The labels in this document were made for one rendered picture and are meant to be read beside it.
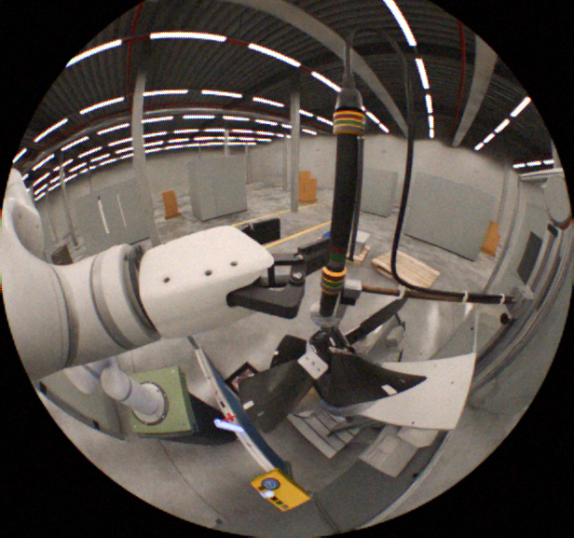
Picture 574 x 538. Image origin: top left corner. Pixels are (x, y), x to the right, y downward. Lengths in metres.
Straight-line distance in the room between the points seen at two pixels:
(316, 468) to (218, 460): 0.77
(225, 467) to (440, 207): 6.43
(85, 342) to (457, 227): 5.98
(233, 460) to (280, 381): 1.32
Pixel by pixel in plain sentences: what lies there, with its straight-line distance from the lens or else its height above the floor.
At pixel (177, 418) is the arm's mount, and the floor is 1.01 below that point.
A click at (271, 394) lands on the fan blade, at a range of 0.58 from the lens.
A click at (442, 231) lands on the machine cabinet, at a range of 5.88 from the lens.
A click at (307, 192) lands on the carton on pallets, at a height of 0.52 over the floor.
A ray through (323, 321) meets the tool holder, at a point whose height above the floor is 1.46.
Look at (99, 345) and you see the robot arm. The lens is 0.15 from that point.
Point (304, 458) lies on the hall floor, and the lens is 1.75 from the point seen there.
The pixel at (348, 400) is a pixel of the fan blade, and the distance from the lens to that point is 0.33.
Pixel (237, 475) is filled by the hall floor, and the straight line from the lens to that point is 1.83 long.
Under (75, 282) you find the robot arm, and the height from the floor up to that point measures 1.69.
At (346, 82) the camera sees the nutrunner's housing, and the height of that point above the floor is 1.86.
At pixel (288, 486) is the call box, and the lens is 0.69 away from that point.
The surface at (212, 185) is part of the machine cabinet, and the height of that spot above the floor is 1.27.
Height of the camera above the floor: 1.74
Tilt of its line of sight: 28 degrees down
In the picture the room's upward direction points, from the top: straight up
